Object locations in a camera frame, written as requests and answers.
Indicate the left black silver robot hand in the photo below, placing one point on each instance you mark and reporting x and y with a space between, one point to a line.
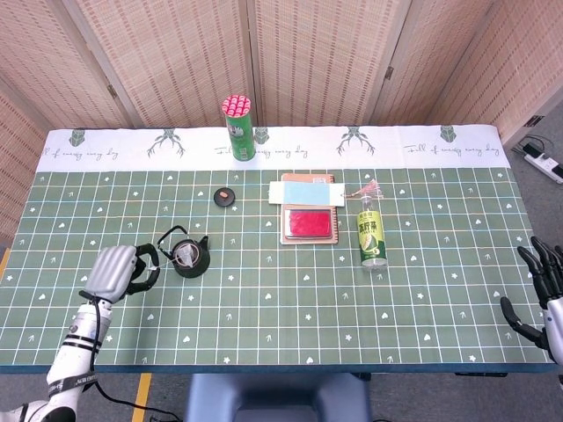
110 272

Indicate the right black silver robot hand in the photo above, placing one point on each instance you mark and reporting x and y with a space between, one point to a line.
555 316

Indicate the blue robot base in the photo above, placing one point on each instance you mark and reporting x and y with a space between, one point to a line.
277 395

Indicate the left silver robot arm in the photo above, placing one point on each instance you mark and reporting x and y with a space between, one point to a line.
75 351

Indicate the black cast iron teapot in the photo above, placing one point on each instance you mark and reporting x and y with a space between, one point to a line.
195 269

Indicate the black teapot lid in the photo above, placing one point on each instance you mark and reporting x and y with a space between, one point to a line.
224 197

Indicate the lemon tea plastic bottle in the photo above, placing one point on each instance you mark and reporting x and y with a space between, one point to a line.
373 237

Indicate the white power strip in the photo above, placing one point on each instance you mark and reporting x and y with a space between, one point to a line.
547 165

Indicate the green cylindrical snack can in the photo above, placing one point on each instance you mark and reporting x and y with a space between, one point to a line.
239 136

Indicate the red ink pad case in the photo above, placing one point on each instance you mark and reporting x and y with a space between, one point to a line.
308 223

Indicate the green grid tablecloth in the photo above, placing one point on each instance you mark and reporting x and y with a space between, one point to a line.
308 325

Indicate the white blue tasselled bookmark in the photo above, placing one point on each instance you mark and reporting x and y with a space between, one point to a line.
303 193

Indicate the bamboo folding screen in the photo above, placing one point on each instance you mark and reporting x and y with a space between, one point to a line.
176 57

